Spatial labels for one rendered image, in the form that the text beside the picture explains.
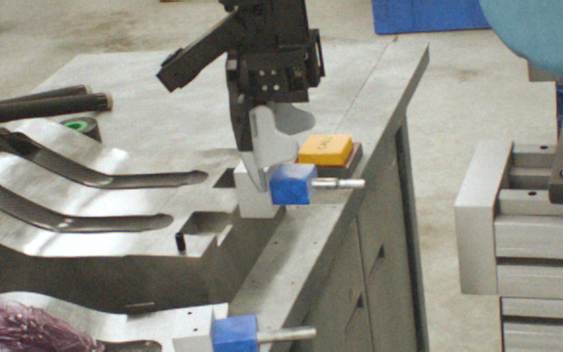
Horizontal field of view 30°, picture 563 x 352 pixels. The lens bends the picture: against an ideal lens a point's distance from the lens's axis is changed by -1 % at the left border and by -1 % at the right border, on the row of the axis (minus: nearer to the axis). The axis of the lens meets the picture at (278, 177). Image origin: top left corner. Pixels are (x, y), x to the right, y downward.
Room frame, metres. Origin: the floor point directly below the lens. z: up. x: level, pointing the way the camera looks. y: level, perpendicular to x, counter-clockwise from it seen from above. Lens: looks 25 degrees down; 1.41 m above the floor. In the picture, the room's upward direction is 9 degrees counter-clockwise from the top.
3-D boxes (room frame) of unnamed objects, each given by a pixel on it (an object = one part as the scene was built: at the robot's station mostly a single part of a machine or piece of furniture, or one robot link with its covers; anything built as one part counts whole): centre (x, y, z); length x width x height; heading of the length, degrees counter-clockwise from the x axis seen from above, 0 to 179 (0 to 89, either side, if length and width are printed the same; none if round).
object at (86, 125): (1.52, 0.30, 0.82); 0.08 x 0.08 x 0.04
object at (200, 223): (1.02, 0.09, 0.87); 0.05 x 0.05 x 0.04; 68
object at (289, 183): (1.00, -0.03, 0.93); 0.13 x 0.05 x 0.05; 70
